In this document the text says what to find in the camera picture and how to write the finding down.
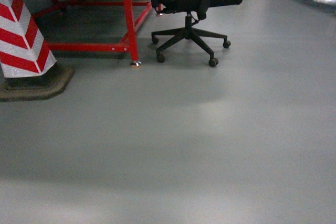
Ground black office chair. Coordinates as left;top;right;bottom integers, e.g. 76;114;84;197
151;0;243;67

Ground red white traffic cone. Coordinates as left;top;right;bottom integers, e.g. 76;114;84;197
1;0;74;102

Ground red metal table frame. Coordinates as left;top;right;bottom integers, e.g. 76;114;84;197
33;0;152;68

